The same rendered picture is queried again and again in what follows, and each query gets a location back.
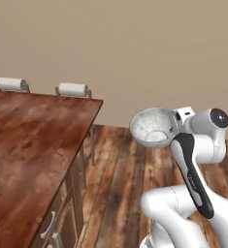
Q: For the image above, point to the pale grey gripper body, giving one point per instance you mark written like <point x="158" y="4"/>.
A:
<point x="177" y="126"/>

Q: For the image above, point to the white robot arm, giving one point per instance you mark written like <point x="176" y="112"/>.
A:
<point x="170" y="203"/>

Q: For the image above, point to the wooden dining table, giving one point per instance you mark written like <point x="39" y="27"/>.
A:
<point x="28" y="142"/>

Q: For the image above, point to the white speckled bowl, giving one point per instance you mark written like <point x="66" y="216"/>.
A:
<point x="151" y="126"/>

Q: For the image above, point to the white backed chair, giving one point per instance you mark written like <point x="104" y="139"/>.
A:
<point x="10" y="84"/>
<point x="72" y="89"/>

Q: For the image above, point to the brown drawer front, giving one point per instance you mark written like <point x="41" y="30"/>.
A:
<point x="61" y="213"/>

